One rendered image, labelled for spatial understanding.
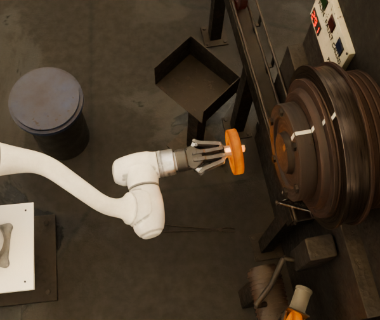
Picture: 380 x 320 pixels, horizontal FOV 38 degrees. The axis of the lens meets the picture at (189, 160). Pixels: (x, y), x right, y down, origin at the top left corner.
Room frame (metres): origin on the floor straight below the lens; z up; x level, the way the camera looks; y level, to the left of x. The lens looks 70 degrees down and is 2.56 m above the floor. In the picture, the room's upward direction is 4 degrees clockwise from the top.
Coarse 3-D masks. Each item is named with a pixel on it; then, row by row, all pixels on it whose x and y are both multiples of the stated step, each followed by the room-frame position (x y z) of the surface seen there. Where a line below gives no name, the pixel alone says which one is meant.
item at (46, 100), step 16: (32, 80) 1.09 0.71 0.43; (48, 80) 1.10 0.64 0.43; (64, 80) 1.10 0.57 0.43; (16, 96) 1.01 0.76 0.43; (32, 96) 1.01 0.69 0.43; (48, 96) 1.02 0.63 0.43; (64, 96) 1.02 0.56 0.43; (80, 96) 1.04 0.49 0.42; (16, 112) 0.93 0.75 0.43; (32, 112) 0.94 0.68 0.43; (48, 112) 0.94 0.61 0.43; (64, 112) 0.95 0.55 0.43; (80, 112) 0.96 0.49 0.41; (32, 128) 0.87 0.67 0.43; (48, 128) 0.87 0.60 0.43; (64, 128) 0.88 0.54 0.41; (80, 128) 0.97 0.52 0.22; (48, 144) 0.88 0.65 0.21; (64, 144) 0.89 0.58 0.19; (80, 144) 0.94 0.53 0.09
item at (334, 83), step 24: (312, 72) 0.74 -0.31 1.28; (336, 72) 0.73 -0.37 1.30; (336, 96) 0.65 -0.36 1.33; (336, 120) 0.57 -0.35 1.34; (360, 120) 0.58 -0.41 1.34; (360, 144) 0.52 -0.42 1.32; (360, 168) 0.47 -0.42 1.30; (360, 192) 0.42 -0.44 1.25; (336, 216) 0.39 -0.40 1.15; (360, 216) 0.39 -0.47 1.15
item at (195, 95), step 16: (176, 48) 1.12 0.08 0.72; (192, 48) 1.18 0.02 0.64; (160, 64) 1.05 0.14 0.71; (176, 64) 1.12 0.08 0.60; (192, 64) 1.13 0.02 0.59; (208, 64) 1.12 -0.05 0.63; (224, 64) 1.07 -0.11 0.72; (160, 80) 1.05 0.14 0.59; (176, 80) 1.05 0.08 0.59; (192, 80) 1.06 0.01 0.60; (208, 80) 1.06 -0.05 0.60; (224, 80) 1.06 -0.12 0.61; (176, 96) 0.98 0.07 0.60; (192, 96) 0.98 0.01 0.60; (208, 96) 0.99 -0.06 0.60; (224, 96) 0.95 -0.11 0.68; (192, 112) 0.91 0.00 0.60; (208, 112) 0.89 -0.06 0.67; (192, 128) 0.99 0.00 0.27; (176, 144) 1.01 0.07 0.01
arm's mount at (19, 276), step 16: (0, 208) 0.53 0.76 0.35; (16, 208) 0.54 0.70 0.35; (32, 208) 0.54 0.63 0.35; (0, 224) 0.46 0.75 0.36; (16, 224) 0.47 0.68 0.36; (32, 224) 0.47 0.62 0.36; (16, 240) 0.40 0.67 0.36; (32, 240) 0.41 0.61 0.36; (16, 256) 0.34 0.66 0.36; (32, 256) 0.34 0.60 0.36; (0, 272) 0.27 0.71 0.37; (16, 272) 0.27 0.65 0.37; (32, 272) 0.28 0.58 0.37; (0, 288) 0.21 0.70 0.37; (16, 288) 0.21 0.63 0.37; (32, 288) 0.22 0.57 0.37
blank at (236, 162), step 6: (228, 132) 0.72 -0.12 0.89; (234, 132) 0.72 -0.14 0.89; (228, 138) 0.70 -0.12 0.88; (234, 138) 0.69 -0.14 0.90; (228, 144) 0.70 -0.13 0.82; (234, 144) 0.67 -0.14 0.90; (240, 144) 0.67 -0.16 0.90; (234, 150) 0.65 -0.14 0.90; (240, 150) 0.65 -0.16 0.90; (234, 156) 0.63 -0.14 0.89; (240, 156) 0.63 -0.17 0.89; (234, 162) 0.62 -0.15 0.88; (240, 162) 0.62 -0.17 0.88; (234, 168) 0.60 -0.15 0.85; (240, 168) 0.60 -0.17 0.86; (234, 174) 0.60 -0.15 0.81
